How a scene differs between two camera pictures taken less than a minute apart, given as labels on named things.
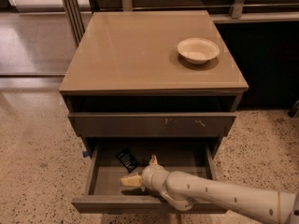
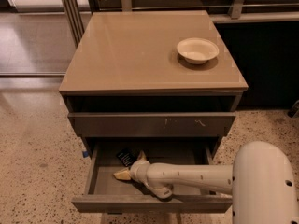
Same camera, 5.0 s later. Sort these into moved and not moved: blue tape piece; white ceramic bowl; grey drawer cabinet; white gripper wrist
Moved: white gripper wrist
Not moved: white ceramic bowl; grey drawer cabinet; blue tape piece
